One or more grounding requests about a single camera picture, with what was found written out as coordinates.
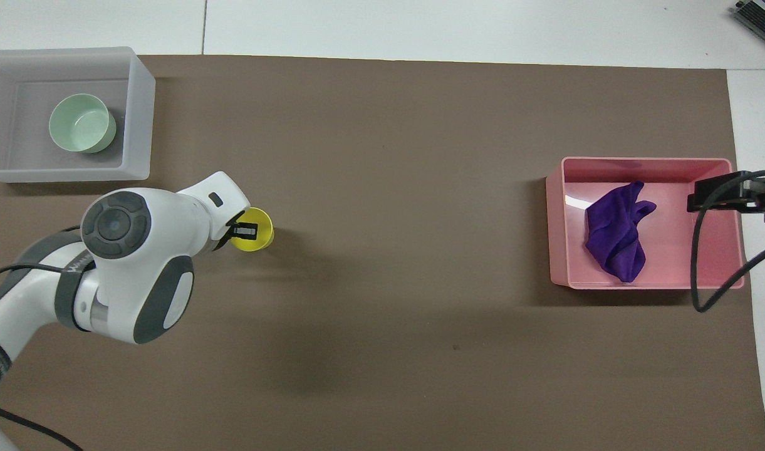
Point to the yellow plastic cup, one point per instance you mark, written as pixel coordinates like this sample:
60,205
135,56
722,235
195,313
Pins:
264,240

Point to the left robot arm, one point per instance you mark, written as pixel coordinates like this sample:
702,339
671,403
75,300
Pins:
138,250

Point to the pink plastic box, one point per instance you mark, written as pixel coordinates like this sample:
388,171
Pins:
670,250

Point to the translucent grey plastic box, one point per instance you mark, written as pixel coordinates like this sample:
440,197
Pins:
138,125

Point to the grey ribbed metal box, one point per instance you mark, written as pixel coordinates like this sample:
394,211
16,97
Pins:
761,19

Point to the purple cloth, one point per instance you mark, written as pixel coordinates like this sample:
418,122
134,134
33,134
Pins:
614,232

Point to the light green bowl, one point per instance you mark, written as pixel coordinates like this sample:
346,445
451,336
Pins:
81,125

